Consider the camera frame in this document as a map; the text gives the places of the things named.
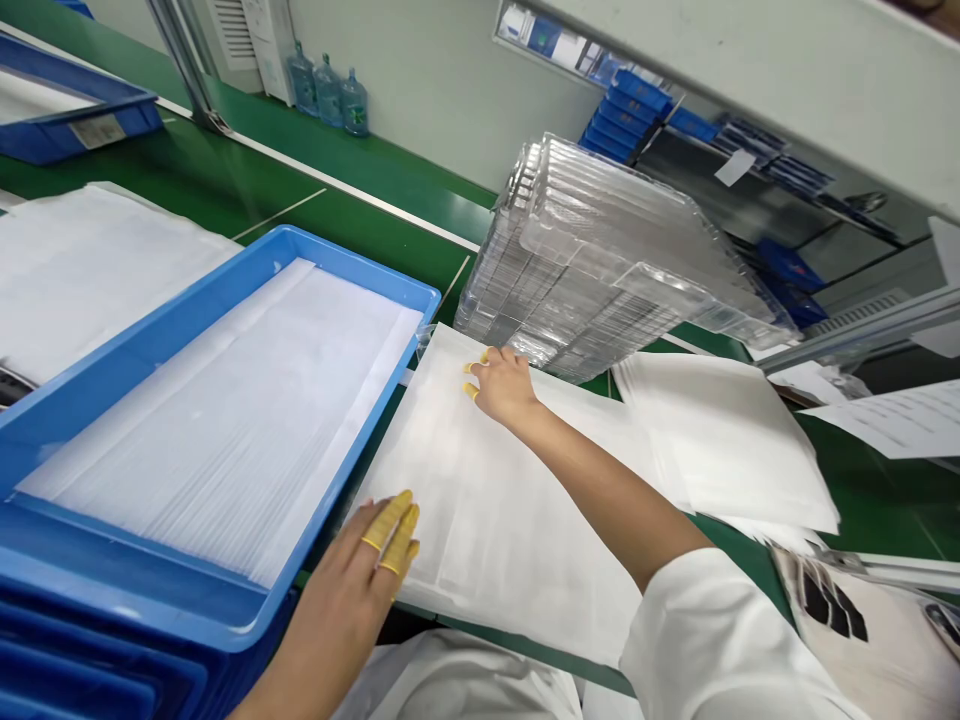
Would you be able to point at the person's left hand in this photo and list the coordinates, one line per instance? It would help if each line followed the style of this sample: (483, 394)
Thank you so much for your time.
(341, 581)

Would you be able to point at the person's right hand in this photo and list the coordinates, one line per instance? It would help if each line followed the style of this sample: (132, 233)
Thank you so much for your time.
(506, 386)

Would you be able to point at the large white foam bag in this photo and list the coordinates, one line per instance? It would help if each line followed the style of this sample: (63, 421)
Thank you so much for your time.
(495, 510)

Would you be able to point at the stack of clear plastic trays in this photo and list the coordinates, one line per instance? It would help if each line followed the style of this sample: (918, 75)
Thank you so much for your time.
(600, 277)

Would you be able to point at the person's body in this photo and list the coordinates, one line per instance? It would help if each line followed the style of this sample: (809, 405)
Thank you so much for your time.
(465, 679)

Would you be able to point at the stack of white foam sheets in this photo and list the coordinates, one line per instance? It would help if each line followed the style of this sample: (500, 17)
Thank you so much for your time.
(225, 420)

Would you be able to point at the pile of white foam bags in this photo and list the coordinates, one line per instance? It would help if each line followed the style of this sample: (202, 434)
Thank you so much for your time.
(727, 442)

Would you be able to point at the large blue plastic tray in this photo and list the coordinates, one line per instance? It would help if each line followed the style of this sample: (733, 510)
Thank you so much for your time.
(112, 540)

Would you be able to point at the stack of blue trays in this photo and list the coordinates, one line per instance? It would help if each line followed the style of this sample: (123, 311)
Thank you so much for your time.
(90, 660)

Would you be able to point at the white paper tag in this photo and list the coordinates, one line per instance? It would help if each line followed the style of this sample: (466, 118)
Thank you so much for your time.
(733, 166)

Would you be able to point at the blue water bottle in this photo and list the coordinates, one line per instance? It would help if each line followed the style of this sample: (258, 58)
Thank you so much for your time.
(355, 105)
(327, 90)
(302, 79)

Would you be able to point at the shelf with blue bins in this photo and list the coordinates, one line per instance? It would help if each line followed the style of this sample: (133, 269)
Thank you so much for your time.
(750, 157)

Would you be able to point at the printed paper document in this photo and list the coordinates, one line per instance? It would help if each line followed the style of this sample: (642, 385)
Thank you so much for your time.
(892, 416)

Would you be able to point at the heap of white foam material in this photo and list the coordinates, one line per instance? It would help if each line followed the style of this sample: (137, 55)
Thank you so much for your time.
(90, 262)

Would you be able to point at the white overhead beam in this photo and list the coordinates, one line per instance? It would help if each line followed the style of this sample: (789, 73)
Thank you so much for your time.
(787, 82)

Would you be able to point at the white standing cabinet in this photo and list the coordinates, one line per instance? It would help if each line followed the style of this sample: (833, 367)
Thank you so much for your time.
(255, 45)

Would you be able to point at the blue bin with label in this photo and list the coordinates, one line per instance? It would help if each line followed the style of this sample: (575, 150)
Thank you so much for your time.
(82, 127)

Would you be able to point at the wall notice boards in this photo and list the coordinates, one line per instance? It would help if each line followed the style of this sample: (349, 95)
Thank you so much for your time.
(547, 34)

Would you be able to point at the aluminium profile rail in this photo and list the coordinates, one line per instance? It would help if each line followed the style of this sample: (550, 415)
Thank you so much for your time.
(862, 334)

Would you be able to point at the metal frame post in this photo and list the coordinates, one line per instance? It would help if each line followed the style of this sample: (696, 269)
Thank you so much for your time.
(184, 60)

